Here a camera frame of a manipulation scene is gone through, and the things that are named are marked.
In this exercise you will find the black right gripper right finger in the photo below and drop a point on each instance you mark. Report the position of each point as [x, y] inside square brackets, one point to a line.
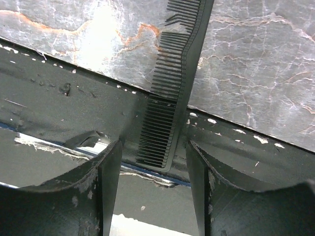
[230, 203]

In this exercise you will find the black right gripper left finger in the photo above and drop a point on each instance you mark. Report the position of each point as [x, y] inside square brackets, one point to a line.
[79, 202]

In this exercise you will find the black barber comb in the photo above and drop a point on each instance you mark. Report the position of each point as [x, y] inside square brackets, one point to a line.
[173, 78]

